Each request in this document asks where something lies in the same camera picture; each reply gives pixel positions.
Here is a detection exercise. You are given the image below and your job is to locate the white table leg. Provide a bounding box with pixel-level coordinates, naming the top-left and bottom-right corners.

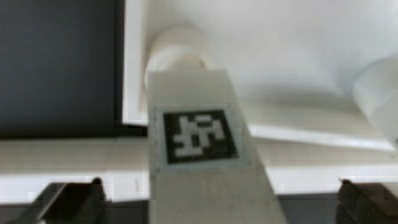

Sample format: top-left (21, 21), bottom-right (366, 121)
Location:
top-left (145, 27), bottom-right (287, 224)

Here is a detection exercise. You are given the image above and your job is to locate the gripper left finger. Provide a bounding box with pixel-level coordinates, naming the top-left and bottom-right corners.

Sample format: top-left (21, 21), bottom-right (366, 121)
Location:
top-left (14, 177), bottom-right (108, 224)

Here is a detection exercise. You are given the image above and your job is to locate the white front barrier wall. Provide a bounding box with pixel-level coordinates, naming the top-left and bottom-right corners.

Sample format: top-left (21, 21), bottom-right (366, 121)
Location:
top-left (0, 138), bottom-right (398, 204)

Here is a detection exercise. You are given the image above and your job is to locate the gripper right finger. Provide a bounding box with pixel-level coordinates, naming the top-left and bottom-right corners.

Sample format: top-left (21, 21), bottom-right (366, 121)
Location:
top-left (335, 179), bottom-right (398, 224)

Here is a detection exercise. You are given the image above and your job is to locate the white square table top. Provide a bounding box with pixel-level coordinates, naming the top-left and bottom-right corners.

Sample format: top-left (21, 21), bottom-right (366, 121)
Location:
top-left (122, 0), bottom-right (398, 151)

